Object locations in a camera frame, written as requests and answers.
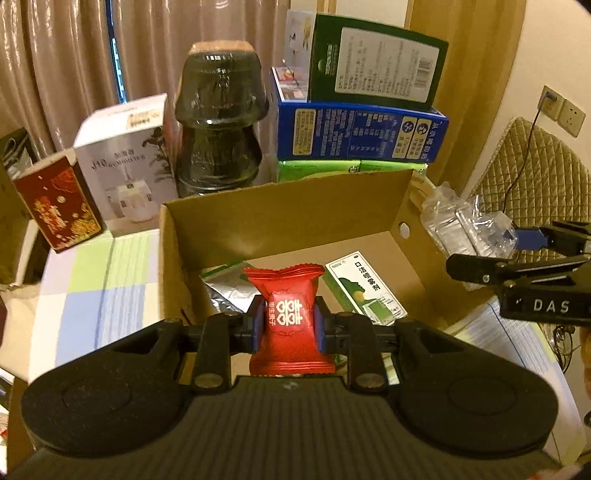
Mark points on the small red white box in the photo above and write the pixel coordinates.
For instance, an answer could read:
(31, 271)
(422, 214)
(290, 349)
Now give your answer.
(291, 85)

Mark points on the brown cardboard box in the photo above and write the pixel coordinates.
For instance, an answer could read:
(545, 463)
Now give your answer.
(286, 217)

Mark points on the blue printed box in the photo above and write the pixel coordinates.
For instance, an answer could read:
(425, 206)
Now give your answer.
(351, 134)

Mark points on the dark brown carton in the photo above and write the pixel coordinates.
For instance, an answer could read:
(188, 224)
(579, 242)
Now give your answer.
(14, 230)

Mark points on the red candy packet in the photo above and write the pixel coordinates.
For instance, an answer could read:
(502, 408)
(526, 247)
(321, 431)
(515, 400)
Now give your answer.
(288, 323)

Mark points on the clear plastic packaging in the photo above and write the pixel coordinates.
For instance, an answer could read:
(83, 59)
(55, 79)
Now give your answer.
(461, 221)

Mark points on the tall white box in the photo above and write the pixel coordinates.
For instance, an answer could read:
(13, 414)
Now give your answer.
(298, 37)

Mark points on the beige wall socket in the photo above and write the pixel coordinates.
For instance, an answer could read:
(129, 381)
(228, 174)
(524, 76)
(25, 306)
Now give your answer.
(551, 104)
(572, 119)

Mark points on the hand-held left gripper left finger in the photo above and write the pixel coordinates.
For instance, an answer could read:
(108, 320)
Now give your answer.
(257, 325)

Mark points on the stack of metal bowls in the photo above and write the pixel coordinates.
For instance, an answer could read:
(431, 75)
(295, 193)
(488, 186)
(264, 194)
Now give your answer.
(14, 150)

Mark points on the dark green labelled box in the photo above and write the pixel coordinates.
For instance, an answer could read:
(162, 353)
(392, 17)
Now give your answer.
(378, 60)

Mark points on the cream cloth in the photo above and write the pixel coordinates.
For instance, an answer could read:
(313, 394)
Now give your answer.
(18, 323)

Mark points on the red gold decorated box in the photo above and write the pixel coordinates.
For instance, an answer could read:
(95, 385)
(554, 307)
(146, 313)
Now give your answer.
(60, 207)

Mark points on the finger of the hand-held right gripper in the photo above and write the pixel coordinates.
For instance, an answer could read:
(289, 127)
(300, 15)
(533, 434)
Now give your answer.
(517, 271)
(531, 239)

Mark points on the white green medicine box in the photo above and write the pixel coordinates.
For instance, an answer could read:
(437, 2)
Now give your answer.
(362, 279)

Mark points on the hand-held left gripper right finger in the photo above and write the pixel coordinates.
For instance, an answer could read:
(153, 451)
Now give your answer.
(321, 325)

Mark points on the silver green foil packet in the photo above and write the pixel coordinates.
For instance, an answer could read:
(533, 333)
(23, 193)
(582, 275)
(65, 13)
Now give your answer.
(227, 295)

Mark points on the beige curtain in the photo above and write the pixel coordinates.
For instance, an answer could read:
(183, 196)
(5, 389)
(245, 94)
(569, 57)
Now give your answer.
(55, 60)

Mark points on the white appliance box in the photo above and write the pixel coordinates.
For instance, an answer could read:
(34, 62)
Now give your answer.
(120, 175)

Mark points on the quilted cushion chair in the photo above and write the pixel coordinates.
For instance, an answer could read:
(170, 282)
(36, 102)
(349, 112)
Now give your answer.
(545, 180)

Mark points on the light green box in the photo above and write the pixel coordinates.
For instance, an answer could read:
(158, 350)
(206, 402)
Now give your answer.
(323, 170)

